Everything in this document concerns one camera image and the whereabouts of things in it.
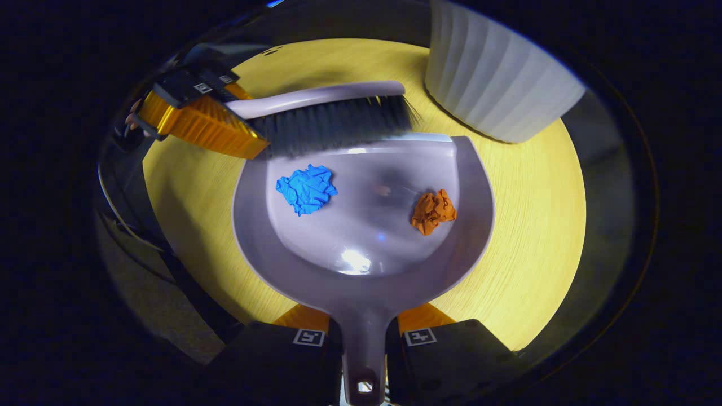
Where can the blue paper ball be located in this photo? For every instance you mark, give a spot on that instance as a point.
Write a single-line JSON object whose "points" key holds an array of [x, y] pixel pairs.
{"points": [[306, 189]]}

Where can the white ribbed garbage bin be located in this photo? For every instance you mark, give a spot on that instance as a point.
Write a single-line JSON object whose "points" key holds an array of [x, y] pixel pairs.
{"points": [[496, 79]]}

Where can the person's grey printed clothing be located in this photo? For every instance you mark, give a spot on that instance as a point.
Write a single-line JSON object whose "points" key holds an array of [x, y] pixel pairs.
{"points": [[163, 304]]}

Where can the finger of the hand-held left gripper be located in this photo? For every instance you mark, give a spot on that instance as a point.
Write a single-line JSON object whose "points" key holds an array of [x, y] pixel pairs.
{"points": [[225, 76], [197, 127]]}

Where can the orange paper ball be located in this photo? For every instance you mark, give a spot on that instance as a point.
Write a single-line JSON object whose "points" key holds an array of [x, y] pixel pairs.
{"points": [[432, 212]]}

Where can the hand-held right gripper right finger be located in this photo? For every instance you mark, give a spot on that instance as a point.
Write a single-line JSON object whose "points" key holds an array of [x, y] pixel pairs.
{"points": [[445, 366]]}

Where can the pale lilac dustpan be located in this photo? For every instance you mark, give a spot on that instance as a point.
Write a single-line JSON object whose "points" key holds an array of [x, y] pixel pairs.
{"points": [[361, 265]]}

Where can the small pale lilac broom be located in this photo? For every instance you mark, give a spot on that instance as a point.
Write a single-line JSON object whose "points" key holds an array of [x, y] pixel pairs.
{"points": [[333, 121]]}

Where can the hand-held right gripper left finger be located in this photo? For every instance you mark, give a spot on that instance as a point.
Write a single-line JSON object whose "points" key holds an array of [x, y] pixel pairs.
{"points": [[276, 366]]}

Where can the yellow wooden desktop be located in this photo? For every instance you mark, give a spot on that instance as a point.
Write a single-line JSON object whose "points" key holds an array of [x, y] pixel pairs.
{"points": [[536, 225]]}

